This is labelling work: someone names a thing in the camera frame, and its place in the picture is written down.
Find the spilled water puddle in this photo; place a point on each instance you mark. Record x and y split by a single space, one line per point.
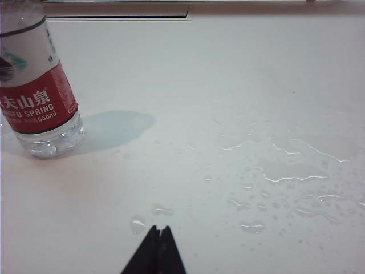
288 174

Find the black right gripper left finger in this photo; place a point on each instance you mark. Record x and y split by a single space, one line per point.
145 254

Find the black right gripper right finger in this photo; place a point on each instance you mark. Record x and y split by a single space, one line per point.
171 254

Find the Nongfu Spring water bottle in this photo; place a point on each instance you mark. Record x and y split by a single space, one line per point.
37 94

